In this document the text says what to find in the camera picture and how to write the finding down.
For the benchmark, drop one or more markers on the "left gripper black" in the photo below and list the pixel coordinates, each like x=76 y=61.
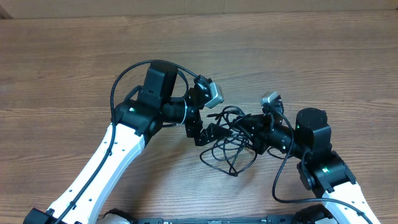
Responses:
x=193 y=125

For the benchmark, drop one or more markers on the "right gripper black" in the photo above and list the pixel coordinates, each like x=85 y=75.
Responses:
x=261 y=134

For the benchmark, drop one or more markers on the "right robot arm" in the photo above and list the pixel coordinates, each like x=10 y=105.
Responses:
x=338 y=198

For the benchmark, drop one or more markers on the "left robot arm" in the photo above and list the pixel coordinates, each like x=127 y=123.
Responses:
x=170 y=95

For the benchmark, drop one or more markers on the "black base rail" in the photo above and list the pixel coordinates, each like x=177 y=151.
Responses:
x=214 y=221

